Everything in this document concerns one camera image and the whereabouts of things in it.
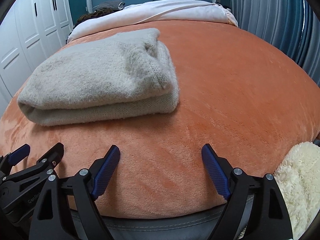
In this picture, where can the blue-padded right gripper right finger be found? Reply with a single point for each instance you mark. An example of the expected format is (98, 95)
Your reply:
(234, 185)

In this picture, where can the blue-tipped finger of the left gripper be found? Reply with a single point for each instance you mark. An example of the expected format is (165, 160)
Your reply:
(13, 158)

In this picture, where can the white wardrobe with red stickers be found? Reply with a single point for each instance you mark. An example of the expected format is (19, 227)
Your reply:
(31, 31)

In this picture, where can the orange plush bed blanket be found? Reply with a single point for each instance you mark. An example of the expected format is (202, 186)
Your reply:
(238, 93)

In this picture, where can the dark clothes pile on bed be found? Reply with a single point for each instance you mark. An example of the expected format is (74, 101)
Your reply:
(101, 10)

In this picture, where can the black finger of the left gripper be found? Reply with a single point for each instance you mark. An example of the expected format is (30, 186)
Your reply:
(50, 159)

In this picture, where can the blue-grey window curtain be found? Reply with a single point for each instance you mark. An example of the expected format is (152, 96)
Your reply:
(289, 25)

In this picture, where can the beige knit sweater black hearts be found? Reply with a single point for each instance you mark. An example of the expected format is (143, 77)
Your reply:
(126, 75)

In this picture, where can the white folded duvet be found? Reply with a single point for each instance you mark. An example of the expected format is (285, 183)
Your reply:
(162, 10)

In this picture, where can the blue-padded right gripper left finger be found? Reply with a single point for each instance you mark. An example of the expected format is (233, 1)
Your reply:
(86, 186)

